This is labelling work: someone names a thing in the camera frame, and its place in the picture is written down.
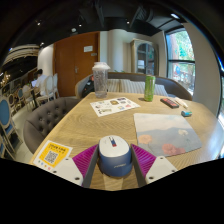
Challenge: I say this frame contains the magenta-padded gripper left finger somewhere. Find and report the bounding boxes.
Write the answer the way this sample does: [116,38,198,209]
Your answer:
[51,144,100,189]

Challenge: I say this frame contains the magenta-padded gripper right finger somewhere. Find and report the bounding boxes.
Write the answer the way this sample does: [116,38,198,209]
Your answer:
[130,143,178,188]

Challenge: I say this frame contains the white and blue computer mouse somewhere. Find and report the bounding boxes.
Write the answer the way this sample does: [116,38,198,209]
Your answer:
[97,134,134,178]

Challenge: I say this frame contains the yellow code sticker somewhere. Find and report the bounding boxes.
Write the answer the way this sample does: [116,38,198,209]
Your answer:
[33,140,74,171]

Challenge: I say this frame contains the grey tufted armchair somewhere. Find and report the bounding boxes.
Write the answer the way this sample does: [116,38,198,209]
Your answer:
[22,96,81,155]

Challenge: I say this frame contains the teal eraser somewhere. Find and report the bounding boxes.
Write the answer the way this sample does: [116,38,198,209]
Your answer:
[180,110,193,118]

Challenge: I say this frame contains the black and red case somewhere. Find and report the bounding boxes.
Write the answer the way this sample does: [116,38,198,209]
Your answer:
[159,97,180,110]

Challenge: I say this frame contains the white tube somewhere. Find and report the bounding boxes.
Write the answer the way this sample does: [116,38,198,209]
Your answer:
[173,96,190,109]

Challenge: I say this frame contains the white sticker sheet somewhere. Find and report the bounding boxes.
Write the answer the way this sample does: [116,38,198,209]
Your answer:
[89,96,141,118]

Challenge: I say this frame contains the striped sofa cushion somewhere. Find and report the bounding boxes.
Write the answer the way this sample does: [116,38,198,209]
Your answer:
[106,78,121,93]
[119,79,147,95]
[153,83,169,98]

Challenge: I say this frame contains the green drink can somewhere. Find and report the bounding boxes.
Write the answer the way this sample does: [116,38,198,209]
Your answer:
[143,74,157,102]

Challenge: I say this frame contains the grey curved sofa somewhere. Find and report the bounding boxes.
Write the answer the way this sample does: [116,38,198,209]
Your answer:
[74,71,193,102]

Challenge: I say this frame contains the black backpack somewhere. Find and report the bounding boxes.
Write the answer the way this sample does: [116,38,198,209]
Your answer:
[81,75,96,98]

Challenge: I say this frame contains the white chairs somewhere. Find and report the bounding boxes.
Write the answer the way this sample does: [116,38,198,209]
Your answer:
[34,73,59,101]

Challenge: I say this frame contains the blue chairs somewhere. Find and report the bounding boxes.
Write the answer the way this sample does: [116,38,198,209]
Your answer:
[0,88,26,159]

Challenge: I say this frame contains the clear shaker bottle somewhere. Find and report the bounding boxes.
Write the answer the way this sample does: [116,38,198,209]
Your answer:
[91,61,111,99]

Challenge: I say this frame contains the person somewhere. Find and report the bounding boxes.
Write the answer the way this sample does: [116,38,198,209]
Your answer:
[30,68,48,88]

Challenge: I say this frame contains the black-framed window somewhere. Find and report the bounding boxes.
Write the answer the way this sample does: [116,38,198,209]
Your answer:
[216,56,224,124]
[165,28,196,96]

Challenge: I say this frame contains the brown wooden door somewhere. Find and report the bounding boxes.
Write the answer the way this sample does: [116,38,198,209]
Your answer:
[53,31,101,98]

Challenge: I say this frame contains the glass-door cabinet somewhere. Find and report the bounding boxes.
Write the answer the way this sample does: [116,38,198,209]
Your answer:
[129,38,160,77]

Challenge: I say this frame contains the ceiling lights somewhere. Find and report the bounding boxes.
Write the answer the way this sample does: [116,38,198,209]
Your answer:
[35,12,182,34]

